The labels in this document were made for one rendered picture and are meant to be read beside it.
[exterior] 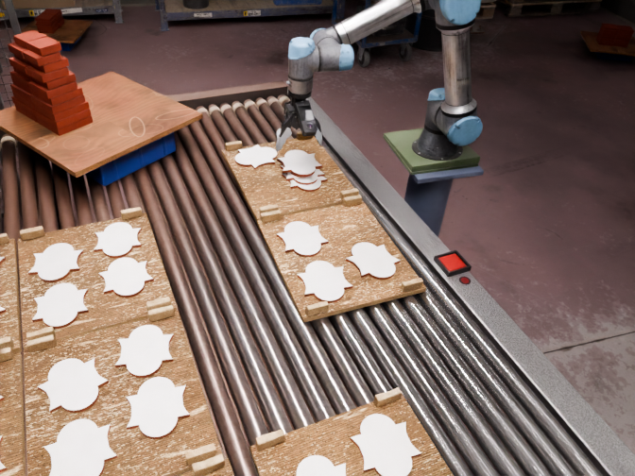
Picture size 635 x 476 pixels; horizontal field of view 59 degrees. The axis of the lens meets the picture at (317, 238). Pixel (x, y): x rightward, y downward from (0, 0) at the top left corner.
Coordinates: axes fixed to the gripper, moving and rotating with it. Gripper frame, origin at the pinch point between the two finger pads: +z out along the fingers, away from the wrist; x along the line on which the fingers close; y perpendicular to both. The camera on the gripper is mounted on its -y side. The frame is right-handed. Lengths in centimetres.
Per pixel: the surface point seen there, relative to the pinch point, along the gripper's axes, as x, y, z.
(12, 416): 83, -72, 9
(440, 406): -4, -94, 10
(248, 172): 16.3, 3.8, 8.5
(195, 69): -5, 303, 102
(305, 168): -0.8, -4.4, 4.5
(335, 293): 8, -58, 8
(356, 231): -7.2, -34.6, 8.5
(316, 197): -0.9, -15.4, 8.5
